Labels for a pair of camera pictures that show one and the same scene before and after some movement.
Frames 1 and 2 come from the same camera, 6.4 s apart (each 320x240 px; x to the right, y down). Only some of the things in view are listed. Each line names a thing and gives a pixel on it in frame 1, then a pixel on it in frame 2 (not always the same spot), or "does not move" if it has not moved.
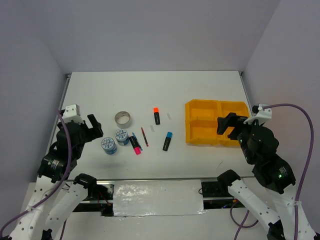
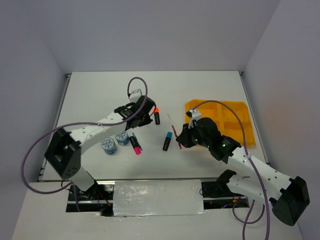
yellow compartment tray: (201, 120) does not move
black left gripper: (93, 133) -> (147, 121)
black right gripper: (231, 119) -> (184, 137)
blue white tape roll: (121, 135) does not move
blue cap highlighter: (169, 136) does not move
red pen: (145, 138) -> (179, 144)
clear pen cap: (169, 116) does not move
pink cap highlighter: (136, 145) does not move
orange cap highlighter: (156, 115) does not move
